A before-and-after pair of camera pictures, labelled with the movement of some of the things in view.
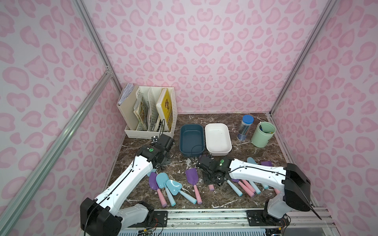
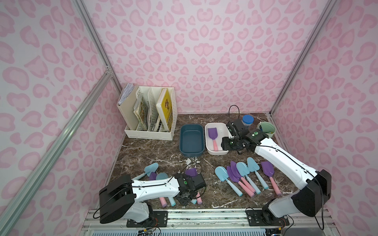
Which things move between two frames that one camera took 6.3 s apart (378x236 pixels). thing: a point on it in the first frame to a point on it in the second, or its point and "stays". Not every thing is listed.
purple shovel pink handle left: [153, 184] stays
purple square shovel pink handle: [211, 187] to [212, 133]
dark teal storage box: [192, 141] stays
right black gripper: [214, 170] to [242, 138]
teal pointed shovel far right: [250, 160] stays
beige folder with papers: [126, 104] stays
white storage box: [218, 139] stays
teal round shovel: [161, 179] stays
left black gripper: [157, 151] to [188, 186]
